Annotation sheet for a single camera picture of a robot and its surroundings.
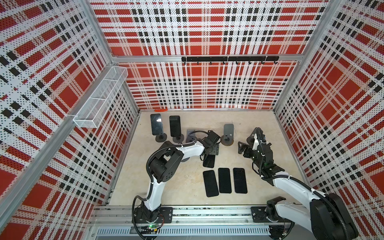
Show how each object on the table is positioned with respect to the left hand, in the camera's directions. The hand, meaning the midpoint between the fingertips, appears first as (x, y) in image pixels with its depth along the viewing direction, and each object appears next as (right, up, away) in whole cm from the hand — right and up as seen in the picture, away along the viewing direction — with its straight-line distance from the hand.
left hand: (211, 150), depth 97 cm
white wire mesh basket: (-74, +26, -6) cm, 79 cm away
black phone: (-37, +16, +3) cm, 41 cm away
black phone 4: (+6, -15, -13) cm, 21 cm away
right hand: (+19, +6, -11) cm, 23 cm away
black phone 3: (+16, -16, -10) cm, 25 cm away
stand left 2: (-15, +7, +6) cm, 18 cm away
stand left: (-23, +7, +8) cm, 25 cm away
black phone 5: (-2, -17, -12) cm, 21 cm away
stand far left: (-35, +8, +8) cm, 37 cm away
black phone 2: (-24, +17, -1) cm, 29 cm away
